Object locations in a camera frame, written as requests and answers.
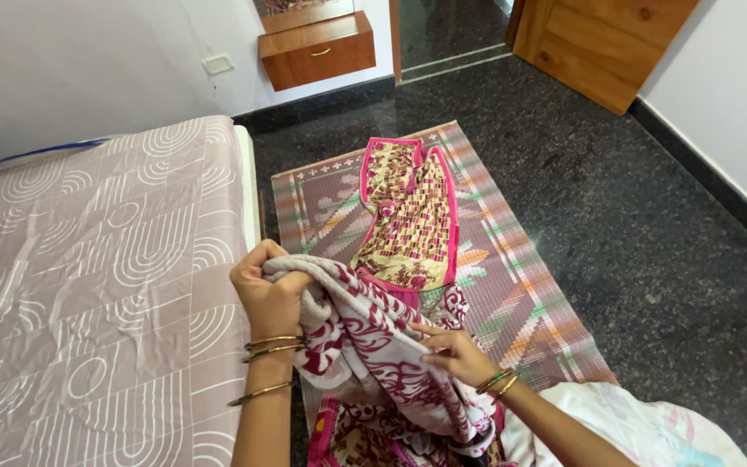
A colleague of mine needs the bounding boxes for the white wall switch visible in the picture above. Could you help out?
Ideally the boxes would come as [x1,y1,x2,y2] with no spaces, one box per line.
[202,53,236,75]

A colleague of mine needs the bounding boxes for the pink yellow patterned saree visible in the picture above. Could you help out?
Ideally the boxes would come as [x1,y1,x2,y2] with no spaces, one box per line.
[306,136,518,467]

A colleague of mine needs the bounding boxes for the wooden door frame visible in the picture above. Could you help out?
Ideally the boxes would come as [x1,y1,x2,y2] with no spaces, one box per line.
[388,0,403,84]

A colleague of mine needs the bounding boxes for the wall mirror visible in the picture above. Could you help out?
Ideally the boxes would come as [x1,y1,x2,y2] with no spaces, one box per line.
[252,0,356,35]

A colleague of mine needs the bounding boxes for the person's left hand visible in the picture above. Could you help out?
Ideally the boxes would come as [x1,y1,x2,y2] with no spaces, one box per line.
[230,239,315,342]

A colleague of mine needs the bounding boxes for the wooden door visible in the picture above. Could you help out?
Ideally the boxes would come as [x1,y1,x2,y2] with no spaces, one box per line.
[511,0,700,116]

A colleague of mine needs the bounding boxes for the person's right hand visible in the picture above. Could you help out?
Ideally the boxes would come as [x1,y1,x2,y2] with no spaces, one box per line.
[409,322,503,390]

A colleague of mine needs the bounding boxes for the green gold bangle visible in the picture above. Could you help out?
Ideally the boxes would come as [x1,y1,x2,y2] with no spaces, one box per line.
[475,367,516,395]

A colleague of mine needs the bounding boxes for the white maroon patterned towel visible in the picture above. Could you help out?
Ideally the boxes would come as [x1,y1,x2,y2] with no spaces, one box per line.
[261,254,501,459]

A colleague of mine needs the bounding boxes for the bed with mauve patterned sheet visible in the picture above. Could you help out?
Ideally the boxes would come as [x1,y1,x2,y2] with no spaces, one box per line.
[0,115,264,467]

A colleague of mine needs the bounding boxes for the wooden wall drawer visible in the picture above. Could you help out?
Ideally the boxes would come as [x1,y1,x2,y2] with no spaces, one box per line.
[257,10,377,92]

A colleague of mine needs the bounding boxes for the person's white printed clothing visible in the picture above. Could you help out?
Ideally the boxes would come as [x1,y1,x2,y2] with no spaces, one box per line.
[501,381,747,467]

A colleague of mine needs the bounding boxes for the woven striped floor mat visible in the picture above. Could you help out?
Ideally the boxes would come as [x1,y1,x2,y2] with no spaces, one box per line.
[270,120,620,467]

